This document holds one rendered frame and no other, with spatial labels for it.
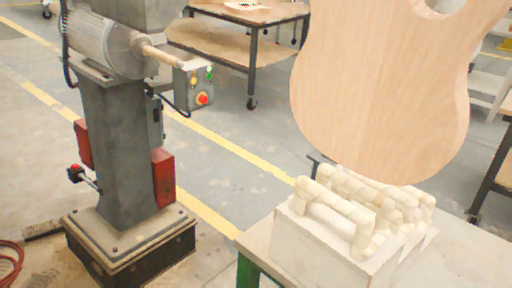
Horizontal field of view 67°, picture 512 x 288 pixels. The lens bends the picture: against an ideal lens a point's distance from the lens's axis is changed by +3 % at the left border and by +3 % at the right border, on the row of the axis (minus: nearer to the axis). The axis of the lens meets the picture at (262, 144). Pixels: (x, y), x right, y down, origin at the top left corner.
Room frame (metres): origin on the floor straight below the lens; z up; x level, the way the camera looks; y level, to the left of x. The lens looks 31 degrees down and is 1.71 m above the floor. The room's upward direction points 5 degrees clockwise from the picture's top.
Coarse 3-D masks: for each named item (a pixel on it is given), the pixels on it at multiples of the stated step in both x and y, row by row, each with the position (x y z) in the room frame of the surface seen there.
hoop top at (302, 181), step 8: (304, 176) 0.70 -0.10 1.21; (304, 184) 0.68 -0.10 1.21; (312, 184) 0.67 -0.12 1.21; (312, 192) 0.66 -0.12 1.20; (320, 192) 0.65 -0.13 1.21; (328, 192) 0.65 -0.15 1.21; (320, 200) 0.64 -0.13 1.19; (328, 200) 0.63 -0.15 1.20; (336, 200) 0.63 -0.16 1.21; (344, 200) 0.63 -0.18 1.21; (336, 208) 0.62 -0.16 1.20; (344, 208) 0.61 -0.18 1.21; (352, 208) 0.60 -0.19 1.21; (344, 216) 0.60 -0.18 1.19; (352, 216) 0.59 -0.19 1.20; (360, 216) 0.58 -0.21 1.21; (368, 216) 0.58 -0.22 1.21; (360, 224) 0.58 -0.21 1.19; (368, 224) 0.57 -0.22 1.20
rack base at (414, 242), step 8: (360, 208) 0.84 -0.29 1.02; (416, 232) 0.76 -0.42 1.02; (408, 240) 0.73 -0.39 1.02; (416, 240) 0.73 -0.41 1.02; (408, 248) 0.70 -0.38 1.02; (416, 248) 0.72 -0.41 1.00; (408, 256) 0.69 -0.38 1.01; (416, 256) 0.74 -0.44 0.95; (400, 264) 0.66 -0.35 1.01; (408, 264) 0.71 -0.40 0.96; (400, 272) 0.67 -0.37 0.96; (392, 280) 0.64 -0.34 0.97
